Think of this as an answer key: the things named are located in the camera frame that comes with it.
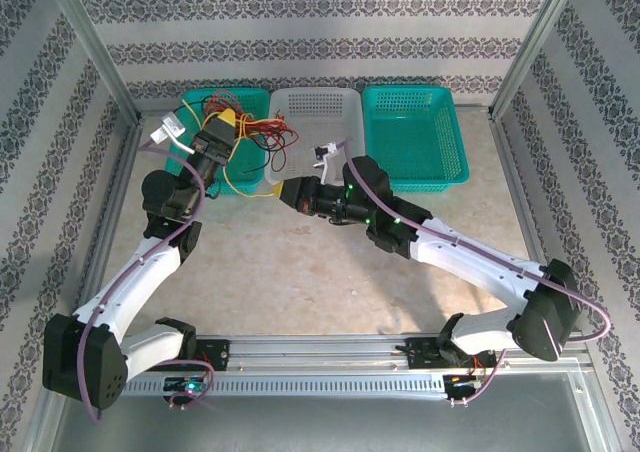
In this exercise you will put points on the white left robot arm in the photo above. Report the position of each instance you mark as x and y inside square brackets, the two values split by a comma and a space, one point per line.
[130, 282]

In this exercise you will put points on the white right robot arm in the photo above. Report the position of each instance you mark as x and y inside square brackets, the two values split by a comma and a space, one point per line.
[475, 272]

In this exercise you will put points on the teal plastic basket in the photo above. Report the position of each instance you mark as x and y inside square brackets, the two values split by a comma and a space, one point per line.
[252, 102]
[415, 137]

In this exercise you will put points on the white plastic basket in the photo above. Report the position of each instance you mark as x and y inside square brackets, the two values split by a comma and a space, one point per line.
[320, 112]

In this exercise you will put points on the small controller board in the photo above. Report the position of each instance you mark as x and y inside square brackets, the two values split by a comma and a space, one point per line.
[457, 381]
[189, 386]

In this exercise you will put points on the grey metal plate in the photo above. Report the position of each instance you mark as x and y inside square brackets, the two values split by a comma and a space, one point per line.
[320, 422]

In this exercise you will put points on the aluminium frame floor rail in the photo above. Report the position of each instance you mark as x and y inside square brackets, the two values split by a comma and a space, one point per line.
[121, 172]
[514, 172]

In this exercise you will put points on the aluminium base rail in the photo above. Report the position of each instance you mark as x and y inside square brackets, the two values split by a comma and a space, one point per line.
[320, 352]

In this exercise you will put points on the aluminium frame corner post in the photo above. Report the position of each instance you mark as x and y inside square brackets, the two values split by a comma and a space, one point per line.
[90, 42]
[535, 47]

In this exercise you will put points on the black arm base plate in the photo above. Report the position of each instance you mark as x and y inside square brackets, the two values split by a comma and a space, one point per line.
[217, 354]
[422, 354]

